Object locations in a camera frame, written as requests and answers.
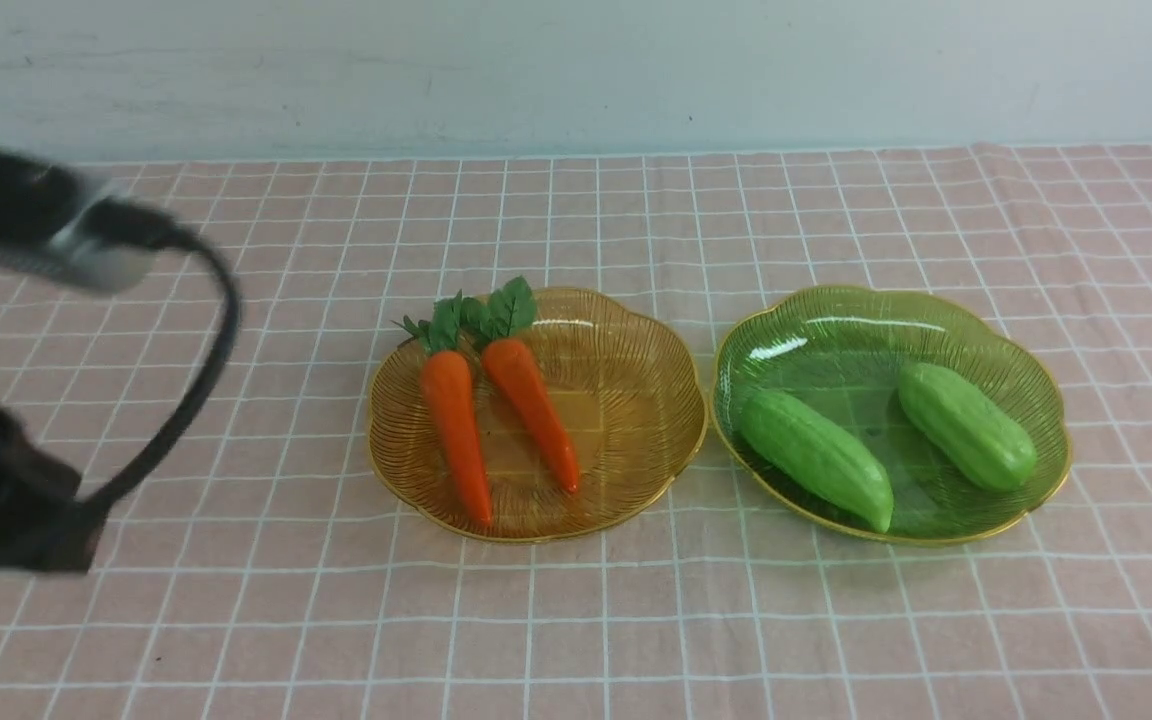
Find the green gourd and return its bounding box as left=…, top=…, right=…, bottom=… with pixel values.
left=897, top=363, right=1038, bottom=493
left=737, top=389, right=895, bottom=535

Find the pink checkered tablecloth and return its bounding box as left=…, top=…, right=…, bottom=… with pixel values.
left=0, top=145, right=1152, bottom=719

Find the green ribbed glass plate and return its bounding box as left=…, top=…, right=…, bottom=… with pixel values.
left=710, top=286, right=1073, bottom=546

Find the amber ribbed glass plate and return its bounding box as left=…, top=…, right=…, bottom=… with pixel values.
left=367, top=287, right=707, bottom=544

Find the black camera cable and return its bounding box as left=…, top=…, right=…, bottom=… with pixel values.
left=81, top=200, right=242, bottom=513

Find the orange carrot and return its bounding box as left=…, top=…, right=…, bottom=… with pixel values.
left=460, top=275, right=581, bottom=495
left=397, top=291, right=494, bottom=526

